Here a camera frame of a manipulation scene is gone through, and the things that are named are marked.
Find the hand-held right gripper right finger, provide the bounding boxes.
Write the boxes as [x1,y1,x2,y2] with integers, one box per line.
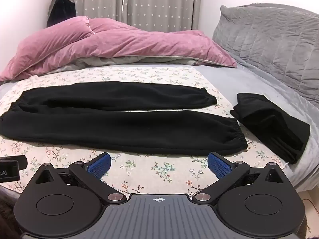
[192,151,286,206]

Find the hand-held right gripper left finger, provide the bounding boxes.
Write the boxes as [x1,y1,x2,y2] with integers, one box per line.
[33,153,127,203]

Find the black pants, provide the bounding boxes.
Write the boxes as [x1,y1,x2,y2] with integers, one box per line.
[0,81,248,156]

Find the floral bed sheet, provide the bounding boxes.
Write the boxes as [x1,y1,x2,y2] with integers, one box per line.
[0,65,291,200]

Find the folded black garment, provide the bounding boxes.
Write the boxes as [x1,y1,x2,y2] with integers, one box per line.
[230,93,311,165]

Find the pink duvet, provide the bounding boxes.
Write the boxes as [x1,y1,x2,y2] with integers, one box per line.
[0,16,238,82]

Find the grey quilted headboard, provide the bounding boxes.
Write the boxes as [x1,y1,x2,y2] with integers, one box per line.
[212,3,319,109]

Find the dark hanging bag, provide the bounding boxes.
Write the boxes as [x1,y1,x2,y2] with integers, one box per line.
[46,0,76,28]

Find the grey star-patterned curtain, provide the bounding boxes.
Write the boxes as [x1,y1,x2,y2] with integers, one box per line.
[60,0,203,33]

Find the red cable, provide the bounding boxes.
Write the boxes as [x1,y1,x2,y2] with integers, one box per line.
[301,195,319,217]

